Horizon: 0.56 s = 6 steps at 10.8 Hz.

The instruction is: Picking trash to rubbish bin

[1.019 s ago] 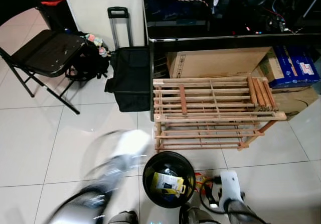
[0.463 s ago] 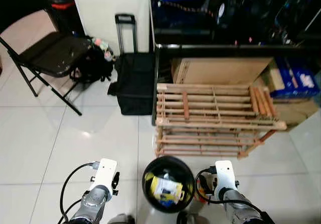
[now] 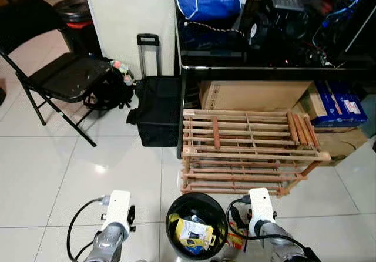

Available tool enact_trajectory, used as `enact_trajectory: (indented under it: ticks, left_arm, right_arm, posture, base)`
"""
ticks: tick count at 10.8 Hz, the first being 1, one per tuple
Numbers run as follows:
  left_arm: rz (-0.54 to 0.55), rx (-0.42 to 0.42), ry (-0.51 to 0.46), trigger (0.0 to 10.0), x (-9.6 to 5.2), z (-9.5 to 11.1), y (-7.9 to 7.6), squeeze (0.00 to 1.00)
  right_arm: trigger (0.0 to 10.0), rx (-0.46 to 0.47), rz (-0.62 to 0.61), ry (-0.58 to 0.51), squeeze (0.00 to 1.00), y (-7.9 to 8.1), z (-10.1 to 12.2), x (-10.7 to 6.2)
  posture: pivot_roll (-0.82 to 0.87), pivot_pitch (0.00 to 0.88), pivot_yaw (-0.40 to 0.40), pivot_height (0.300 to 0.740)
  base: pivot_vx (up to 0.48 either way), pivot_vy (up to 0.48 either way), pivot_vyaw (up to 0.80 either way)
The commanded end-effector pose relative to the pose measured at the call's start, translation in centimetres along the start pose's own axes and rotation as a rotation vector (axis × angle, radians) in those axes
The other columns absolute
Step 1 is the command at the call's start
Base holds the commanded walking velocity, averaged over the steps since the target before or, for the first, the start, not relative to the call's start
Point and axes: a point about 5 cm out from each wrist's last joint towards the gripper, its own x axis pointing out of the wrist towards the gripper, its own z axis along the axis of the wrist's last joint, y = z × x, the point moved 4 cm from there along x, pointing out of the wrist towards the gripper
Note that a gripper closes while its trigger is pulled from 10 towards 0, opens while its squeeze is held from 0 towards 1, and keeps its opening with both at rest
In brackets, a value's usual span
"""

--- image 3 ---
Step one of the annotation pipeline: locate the black folding chair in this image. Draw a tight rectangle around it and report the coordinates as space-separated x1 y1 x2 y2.
0 0 116 147

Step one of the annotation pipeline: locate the black backpack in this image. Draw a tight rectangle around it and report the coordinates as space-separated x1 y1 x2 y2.
83 59 136 112

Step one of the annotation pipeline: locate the black cluttered desk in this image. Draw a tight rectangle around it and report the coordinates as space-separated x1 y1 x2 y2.
176 0 376 158

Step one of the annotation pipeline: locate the black bin with red liner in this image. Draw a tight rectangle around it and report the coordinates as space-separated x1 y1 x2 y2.
53 0 102 58

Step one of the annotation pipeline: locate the wooden slatted shoe rack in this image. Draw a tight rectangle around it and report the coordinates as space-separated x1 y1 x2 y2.
180 109 332 197

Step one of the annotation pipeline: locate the blue fabric bag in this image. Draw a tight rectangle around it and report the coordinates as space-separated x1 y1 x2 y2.
174 0 242 22

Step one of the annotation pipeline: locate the large brown cardboard box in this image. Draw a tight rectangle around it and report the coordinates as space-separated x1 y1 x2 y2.
198 80 313 112

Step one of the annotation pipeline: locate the black round rubbish bin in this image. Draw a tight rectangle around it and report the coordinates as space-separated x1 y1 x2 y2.
165 192 229 261

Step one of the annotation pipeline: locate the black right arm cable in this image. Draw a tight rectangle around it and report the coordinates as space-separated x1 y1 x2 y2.
226 197 307 257

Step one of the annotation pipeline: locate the blue printed carton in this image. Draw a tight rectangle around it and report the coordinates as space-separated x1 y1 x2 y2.
300 80 370 127

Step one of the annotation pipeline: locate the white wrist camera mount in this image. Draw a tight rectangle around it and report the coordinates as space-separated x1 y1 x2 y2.
241 187 276 237
100 190 135 240

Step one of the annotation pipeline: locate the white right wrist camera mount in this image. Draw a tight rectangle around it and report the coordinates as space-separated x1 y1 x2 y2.
241 187 276 237

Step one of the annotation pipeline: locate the small brown cardboard box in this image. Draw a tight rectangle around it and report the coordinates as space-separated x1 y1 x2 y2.
316 124 369 166

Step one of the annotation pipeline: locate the red snack wrapper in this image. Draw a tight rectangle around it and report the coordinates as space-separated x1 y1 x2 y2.
227 228 248 251

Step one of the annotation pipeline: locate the black trolley bag with handle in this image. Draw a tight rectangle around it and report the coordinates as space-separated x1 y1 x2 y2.
126 33 183 149

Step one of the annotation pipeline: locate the yellow printed plastic package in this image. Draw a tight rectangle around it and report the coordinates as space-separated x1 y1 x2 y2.
174 216 216 251

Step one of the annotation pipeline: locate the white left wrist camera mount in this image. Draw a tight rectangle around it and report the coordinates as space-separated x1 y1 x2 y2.
100 190 135 240

